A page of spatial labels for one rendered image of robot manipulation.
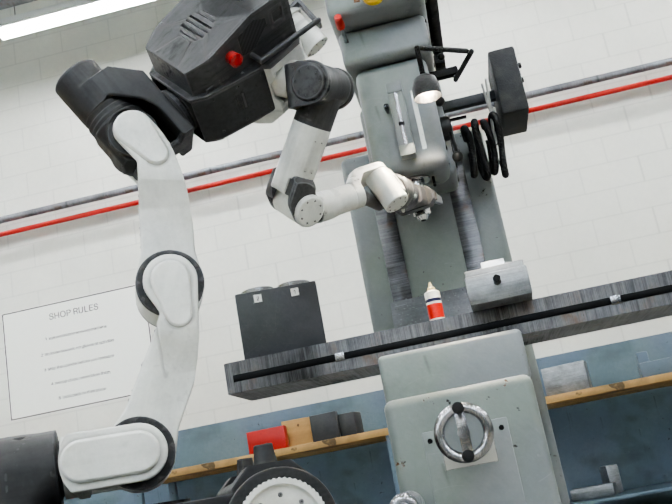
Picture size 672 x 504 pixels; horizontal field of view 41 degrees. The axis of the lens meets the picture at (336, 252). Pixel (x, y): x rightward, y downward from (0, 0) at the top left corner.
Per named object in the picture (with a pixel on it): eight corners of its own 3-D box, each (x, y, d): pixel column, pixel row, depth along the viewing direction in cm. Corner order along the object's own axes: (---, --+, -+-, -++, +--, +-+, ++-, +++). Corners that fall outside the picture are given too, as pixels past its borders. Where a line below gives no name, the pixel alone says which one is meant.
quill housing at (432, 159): (450, 161, 237) (425, 51, 245) (373, 178, 240) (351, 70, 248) (454, 182, 255) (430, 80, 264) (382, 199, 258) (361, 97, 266)
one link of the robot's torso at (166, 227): (143, 321, 183) (95, 113, 194) (143, 338, 199) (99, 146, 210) (217, 304, 187) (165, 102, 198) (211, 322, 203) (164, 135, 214)
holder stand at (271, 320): (327, 348, 238) (314, 275, 244) (244, 363, 237) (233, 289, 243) (327, 355, 250) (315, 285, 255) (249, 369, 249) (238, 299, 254)
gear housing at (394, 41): (432, 44, 242) (424, 11, 244) (343, 66, 245) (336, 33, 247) (439, 93, 274) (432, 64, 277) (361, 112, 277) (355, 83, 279)
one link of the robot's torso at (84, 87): (50, 76, 197) (115, 33, 203) (56, 103, 209) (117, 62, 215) (133, 170, 194) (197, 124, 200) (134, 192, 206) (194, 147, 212)
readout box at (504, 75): (533, 107, 267) (517, 43, 272) (502, 114, 268) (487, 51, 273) (530, 131, 286) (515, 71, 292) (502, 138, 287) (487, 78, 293)
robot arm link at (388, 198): (400, 168, 233) (381, 157, 223) (423, 199, 229) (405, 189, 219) (368, 197, 236) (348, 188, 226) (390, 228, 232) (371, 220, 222)
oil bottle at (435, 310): (445, 320, 230) (436, 279, 233) (430, 323, 231) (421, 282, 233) (446, 323, 234) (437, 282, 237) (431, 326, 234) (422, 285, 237)
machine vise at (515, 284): (532, 292, 214) (522, 248, 217) (470, 306, 217) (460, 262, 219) (532, 315, 248) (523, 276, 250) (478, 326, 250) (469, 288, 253)
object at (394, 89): (415, 152, 235) (399, 79, 241) (400, 156, 236) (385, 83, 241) (417, 157, 239) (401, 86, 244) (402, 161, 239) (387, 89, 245)
